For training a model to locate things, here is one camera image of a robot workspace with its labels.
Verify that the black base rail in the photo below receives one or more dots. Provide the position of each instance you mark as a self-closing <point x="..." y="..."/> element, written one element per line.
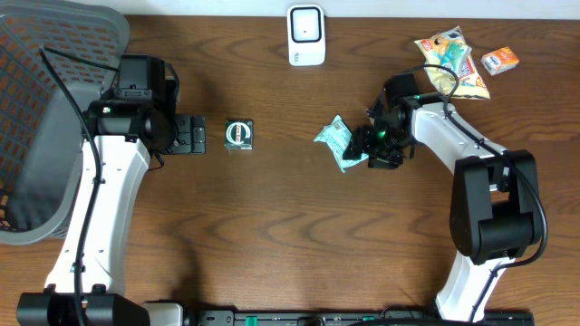
<point x="387" y="317"/>

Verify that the orange Kleenex tissue pack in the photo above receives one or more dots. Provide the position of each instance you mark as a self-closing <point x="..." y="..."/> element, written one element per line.
<point x="500" y="60"/>

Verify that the green Zam-Buk tin box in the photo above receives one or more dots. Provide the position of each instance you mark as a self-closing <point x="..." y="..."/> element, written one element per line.
<point x="239" y="134"/>

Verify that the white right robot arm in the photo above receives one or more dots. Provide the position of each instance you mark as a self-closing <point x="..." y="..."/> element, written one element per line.
<point x="496" y="219"/>

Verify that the teal Kleenex tissue pack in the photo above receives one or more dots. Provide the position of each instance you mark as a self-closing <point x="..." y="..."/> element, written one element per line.
<point x="455" y="55"/>

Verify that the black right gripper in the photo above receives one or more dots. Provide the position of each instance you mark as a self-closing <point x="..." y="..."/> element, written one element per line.
<point x="388" y="159"/>

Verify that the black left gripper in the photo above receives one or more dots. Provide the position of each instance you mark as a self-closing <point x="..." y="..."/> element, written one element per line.
<point x="190" y="134"/>

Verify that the mint green wipes pack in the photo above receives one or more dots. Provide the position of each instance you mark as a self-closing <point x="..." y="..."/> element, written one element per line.
<point x="337" y="136"/>

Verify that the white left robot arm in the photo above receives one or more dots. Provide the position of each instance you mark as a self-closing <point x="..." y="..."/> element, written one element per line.
<point x="134" y="121"/>

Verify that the white barcode scanner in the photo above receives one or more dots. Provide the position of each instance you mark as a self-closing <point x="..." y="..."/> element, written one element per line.
<point x="306" y="35"/>

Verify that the grey plastic mesh basket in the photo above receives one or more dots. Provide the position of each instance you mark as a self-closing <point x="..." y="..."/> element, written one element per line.
<point x="41" y="136"/>

